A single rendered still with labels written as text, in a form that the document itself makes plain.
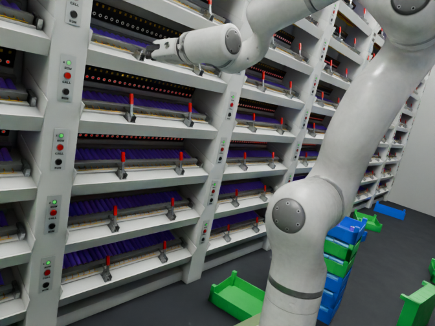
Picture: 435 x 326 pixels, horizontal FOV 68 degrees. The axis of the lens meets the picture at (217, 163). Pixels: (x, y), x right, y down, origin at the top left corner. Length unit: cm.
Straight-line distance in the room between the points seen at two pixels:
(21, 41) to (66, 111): 20
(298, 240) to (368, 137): 22
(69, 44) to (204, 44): 36
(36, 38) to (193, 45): 39
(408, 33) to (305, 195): 30
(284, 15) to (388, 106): 29
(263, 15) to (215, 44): 13
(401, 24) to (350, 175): 29
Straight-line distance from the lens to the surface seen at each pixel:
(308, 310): 75
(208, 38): 82
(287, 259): 68
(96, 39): 108
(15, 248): 112
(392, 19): 59
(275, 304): 75
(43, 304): 124
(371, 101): 63
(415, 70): 70
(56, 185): 105
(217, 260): 182
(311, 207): 60
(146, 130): 115
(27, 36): 95
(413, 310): 178
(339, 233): 153
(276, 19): 76
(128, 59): 107
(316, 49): 200
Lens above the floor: 91
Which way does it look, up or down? 12 degrees down
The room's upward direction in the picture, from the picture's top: 12 degrees clockwise
